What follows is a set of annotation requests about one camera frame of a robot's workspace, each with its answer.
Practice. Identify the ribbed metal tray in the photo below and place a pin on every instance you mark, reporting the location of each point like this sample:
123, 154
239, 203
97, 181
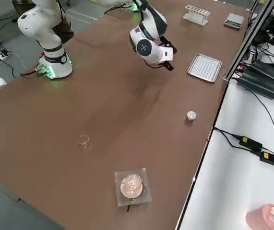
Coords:
205, 68

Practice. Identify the small glass beaker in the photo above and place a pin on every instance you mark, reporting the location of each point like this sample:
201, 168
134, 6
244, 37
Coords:
84, 142

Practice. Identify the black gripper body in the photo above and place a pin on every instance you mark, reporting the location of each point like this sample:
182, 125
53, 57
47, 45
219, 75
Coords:
169, 66

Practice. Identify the aluminium frame post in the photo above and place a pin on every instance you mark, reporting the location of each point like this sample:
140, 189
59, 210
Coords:
248, 43

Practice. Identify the white test tube rack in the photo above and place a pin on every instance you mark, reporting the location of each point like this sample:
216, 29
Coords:
195, 18

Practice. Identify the silver digital scale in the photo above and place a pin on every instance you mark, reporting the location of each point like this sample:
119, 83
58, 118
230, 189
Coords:
234, 19

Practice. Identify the black ribbed power supply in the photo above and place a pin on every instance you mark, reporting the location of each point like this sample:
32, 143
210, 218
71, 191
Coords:
271, 72
259, 83

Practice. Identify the white floor power strip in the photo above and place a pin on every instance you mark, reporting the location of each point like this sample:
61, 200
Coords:
0, 60

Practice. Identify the small white cup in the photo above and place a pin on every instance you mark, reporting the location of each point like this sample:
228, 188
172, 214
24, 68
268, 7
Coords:
191, 115

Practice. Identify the round glass flask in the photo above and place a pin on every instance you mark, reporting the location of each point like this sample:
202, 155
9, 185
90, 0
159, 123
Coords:
132, 187

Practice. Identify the black tripod stand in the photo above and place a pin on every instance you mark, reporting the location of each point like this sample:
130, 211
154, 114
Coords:
146, 198

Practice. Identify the pink plastic pitcher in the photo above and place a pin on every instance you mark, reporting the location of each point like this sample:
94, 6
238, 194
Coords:
261, 218

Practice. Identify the black adapter yellow label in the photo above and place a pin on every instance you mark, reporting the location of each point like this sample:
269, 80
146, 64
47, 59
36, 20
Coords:
250, 143
271, 158

